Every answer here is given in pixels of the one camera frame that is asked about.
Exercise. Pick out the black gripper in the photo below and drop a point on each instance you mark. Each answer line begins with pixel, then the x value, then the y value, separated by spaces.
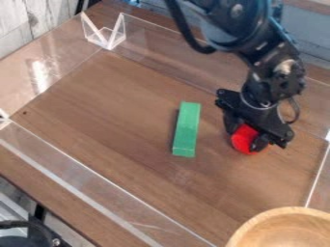
pixel 263 119

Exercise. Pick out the red plush strawberry toy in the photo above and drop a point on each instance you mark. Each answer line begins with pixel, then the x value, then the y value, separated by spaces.
pixel 242 138

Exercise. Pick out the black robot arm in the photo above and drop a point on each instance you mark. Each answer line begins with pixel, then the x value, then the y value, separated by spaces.
pixel 244 27

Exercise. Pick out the green rectangular block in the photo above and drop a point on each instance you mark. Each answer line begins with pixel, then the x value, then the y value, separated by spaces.
pixel 186 129

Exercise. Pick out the wooden bowl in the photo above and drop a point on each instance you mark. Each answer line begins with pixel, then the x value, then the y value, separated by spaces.
pixel 285 227

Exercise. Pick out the clear acrylic enclosure wall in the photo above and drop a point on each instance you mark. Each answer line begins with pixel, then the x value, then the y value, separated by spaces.
pixel 88 117

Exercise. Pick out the clear acrylic corner bracket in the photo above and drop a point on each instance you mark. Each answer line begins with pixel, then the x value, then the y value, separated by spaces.
pixel 104 37

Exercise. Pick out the black clamp with cable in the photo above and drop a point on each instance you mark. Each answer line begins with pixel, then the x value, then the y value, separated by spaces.
pixel 20 233

